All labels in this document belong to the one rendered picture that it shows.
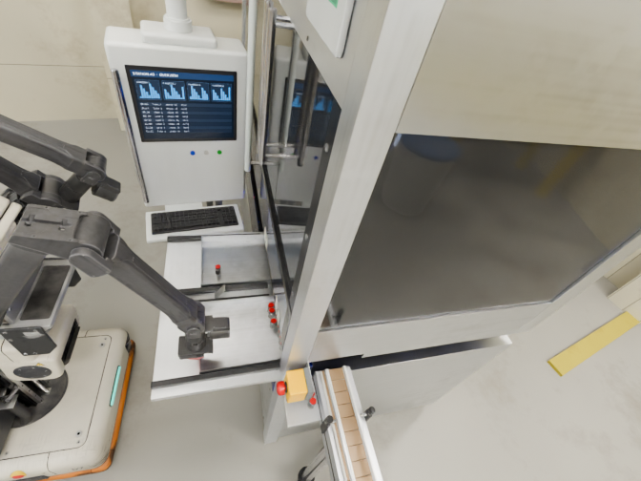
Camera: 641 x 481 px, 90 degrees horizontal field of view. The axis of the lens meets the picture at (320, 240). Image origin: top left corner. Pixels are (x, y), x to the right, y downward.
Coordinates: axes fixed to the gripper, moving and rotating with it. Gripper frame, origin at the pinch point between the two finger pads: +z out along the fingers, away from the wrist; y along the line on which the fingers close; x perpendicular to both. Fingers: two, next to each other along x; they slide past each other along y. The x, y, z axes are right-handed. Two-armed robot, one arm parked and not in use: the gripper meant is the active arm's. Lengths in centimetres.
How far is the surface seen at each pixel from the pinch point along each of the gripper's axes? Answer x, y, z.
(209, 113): 90, 4, -41
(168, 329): 12.4, -9.8, 2.6
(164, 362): 0.7, -10.0, 2.7
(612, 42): -13, 55, -107
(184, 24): 94, -4, -72
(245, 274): 34.4, 18.4, 0.8
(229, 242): 53, 12, 1
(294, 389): -19.8, 27.2, -14.0
